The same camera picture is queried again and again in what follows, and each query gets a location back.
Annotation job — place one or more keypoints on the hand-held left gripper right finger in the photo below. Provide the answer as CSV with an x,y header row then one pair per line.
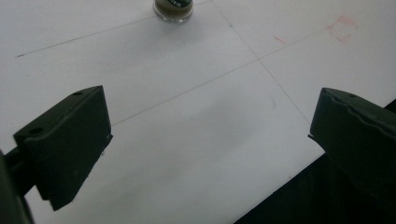
x,y
358,137

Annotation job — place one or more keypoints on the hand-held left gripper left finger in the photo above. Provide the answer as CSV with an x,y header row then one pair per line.
x,y
67,146

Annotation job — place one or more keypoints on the small glass spice jar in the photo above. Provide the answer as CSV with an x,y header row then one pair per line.
x,y
173,10

